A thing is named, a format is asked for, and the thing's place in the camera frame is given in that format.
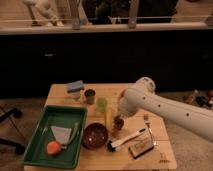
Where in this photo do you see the silver fork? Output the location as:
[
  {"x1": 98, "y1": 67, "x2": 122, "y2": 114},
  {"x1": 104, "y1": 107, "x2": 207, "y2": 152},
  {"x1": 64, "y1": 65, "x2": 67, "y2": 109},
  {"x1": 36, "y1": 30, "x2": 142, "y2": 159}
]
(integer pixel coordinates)
[{"x1": 144, "y1": 114, "x2": 157, "y2": 146}]

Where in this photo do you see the blue sponge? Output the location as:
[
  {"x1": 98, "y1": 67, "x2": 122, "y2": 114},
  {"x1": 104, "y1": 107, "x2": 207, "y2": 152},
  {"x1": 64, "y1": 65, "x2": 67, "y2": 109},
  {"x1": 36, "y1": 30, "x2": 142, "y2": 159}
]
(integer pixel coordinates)
[{"x1": 67, "y1": 80, "x2": 84, "y2": 93}]

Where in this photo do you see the clear glass jar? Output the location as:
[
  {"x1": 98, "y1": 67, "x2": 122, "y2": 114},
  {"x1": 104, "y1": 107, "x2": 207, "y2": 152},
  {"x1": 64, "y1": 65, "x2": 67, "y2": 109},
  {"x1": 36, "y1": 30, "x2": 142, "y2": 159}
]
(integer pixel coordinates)
[{"x1": 70, "y1": 91, "x2": 81, "y2": 101}]

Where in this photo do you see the grey folded cloth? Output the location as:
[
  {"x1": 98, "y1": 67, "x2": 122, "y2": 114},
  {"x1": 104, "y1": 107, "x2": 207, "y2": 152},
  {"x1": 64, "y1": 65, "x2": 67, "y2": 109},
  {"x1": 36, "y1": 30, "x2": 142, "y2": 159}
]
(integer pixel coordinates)
[{"x1": 51, "y1": 126, "x2": 72, "y2": 145}]

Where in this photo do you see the dark red bowl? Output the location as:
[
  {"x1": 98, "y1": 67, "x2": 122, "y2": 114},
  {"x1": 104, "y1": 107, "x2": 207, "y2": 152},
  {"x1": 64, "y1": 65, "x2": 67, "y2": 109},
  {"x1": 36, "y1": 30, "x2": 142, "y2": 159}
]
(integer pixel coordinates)
[{"x1": 83, "y1": 123, "x2": 108, "y2": 150}]

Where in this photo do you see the wooden block eraser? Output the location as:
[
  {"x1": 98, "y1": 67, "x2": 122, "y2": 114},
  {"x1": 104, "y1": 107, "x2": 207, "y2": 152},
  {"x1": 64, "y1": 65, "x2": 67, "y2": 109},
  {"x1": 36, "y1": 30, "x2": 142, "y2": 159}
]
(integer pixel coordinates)
[{"x1": 128, "y1": 137, "x2": 154, "y2": 159}]

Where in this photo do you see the green utensil in tray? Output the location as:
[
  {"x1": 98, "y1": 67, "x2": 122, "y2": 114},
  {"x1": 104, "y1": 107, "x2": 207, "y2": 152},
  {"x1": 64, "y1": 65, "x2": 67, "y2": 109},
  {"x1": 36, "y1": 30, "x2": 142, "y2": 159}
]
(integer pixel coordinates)
[{"x1": 62, "y1": 122, "x2": 79, "y2": 149}]

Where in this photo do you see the orange carrot toy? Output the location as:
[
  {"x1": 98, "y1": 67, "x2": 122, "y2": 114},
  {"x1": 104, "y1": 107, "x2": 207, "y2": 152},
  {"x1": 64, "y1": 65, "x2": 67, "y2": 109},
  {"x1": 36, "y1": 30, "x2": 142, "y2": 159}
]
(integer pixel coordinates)
[{"x1": 46, "y1": 141, "x2": 61, "y2": 155}]

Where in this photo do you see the yellow banana toy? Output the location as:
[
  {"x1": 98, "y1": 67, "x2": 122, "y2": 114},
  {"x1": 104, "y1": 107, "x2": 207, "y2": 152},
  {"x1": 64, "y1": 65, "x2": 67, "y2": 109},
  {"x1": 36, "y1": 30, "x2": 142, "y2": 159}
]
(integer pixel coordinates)
[{"x1": 105, "y1": 108, "x2": 112, "y2": 130}]

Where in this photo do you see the black office chair base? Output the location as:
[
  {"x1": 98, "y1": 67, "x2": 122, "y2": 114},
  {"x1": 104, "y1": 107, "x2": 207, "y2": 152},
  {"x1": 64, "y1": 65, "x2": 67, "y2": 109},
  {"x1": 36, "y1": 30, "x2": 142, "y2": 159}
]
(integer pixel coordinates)
[{"x1": 0, "y1": 105, "x2": 27, "y2": 156}]

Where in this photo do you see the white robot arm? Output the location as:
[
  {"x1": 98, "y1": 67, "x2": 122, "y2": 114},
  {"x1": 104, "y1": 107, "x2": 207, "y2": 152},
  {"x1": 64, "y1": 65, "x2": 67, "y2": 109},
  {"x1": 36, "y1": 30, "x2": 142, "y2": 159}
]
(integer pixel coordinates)
[{"x1": 117, "y1": 77, "x2": 213, "y2": 143}]

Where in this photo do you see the dark metal cup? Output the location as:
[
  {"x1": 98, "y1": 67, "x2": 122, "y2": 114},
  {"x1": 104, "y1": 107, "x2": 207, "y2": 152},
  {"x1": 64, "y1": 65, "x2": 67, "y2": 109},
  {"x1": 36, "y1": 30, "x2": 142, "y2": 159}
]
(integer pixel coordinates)
[{"x1": 84, "y1": 89, "x2": 96, "y2": 105}]

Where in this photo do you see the green plastic tray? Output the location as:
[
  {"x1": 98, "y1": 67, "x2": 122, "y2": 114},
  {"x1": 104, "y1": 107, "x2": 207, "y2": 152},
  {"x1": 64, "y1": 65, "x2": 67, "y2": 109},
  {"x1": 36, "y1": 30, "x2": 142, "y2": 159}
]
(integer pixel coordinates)
[{"x1": 23, "y1": 105, "x2": 87, "y2": 169}]

